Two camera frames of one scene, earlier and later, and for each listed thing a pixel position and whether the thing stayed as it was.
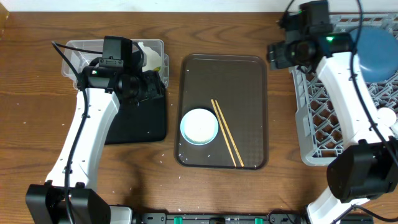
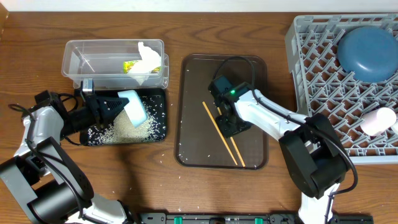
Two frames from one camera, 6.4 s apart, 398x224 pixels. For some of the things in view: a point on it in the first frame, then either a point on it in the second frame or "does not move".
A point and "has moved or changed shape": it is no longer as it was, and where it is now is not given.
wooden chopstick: [222, 133] has moved or changed shape
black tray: [144, 122] does not move
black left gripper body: [143, 87] to [84, 119]
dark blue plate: [377, 53] does not move
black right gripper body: [286, 56] to [232, 127]
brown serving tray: [238, 83] does not move
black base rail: [241, 218] does not move
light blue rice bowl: [199, 126] to [135, 108]
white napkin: [153, 58] does not move
